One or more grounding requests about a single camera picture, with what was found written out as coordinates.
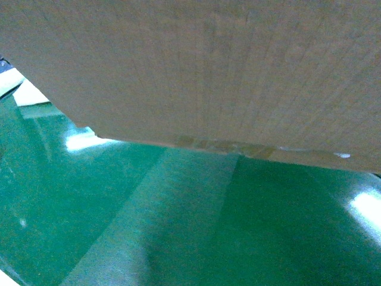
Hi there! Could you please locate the large cardboard box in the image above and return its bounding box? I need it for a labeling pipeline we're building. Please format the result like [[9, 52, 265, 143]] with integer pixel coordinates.
[[1, 1, 380, 173]]

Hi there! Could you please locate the white foam pad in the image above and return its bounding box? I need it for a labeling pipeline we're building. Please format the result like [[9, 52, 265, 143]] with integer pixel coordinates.
[[13, 80, 50, 107]]

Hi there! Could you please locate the green round conveyor table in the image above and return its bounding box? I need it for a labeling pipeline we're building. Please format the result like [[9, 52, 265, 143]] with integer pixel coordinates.
[[1, 67, 380, 285]]

